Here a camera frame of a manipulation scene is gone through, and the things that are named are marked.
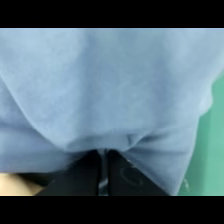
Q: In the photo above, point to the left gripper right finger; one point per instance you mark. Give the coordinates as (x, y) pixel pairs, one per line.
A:
(128, 178)

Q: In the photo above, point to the light blue garment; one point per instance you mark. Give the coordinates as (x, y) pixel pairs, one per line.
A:
(106, 86)

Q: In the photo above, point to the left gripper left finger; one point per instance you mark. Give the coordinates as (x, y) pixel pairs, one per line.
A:
(78, 178)

